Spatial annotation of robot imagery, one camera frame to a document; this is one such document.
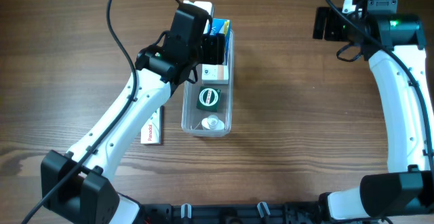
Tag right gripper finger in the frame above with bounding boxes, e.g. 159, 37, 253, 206
324, 10, 343, 41
313, 7, 326, 39

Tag blue Vicks VapoDrops box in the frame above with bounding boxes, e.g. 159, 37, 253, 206
210, 18, 231, 65

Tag white Hansaplast plaster box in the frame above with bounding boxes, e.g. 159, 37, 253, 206
201, 64, 229, 85

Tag small green square box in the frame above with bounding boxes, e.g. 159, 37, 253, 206
196, 86, 221, 112

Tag small white bottle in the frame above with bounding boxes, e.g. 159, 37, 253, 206
201, 115, 225, 131

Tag white Panadol tablet box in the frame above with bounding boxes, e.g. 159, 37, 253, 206
140, 106, 164, 145

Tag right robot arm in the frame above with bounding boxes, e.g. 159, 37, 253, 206
313, 0, 433, 223

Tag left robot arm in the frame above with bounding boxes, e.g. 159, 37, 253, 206
41, 0, 216, 223

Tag clear plastic container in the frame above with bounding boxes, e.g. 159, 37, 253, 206
181, 31, 235, 137

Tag right black camera cable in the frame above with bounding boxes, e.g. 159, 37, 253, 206
317, 0, 434, 174

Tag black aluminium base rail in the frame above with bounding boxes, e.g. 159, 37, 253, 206
138, 202, 323, 224

